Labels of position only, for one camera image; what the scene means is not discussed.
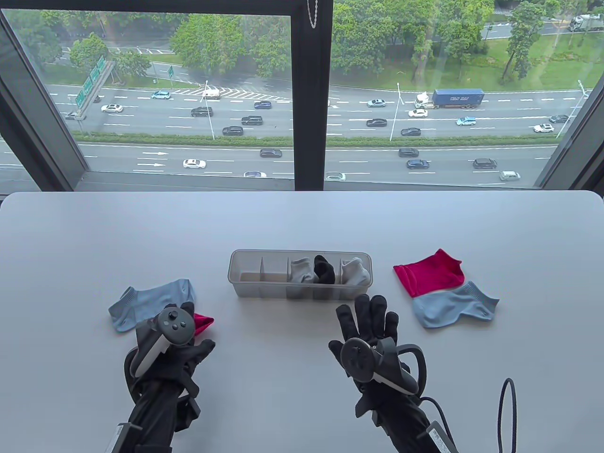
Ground light blue sock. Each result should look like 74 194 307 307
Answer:
108 278 195 333
411 281 500 329

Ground person's right forearm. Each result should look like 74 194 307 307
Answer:
373 401 444 453

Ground dark window frame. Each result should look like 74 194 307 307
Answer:
0 0 604 192

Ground person's left hand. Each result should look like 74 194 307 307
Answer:
125 302 216 398

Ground green road sign gantry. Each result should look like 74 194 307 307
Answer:
73 56 116 118

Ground grey handheld controller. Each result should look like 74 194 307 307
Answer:
341 337 419 396
130 306 196 378

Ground black box with white label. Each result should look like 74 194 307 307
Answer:
426 421 458 453
105 422 143 453

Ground clear plastic divided organizer box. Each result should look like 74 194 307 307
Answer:
228 249 373 301

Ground person's right hand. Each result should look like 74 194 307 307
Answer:
329 294 428 419

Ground thin black cable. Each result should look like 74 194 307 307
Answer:
419 377 517 453

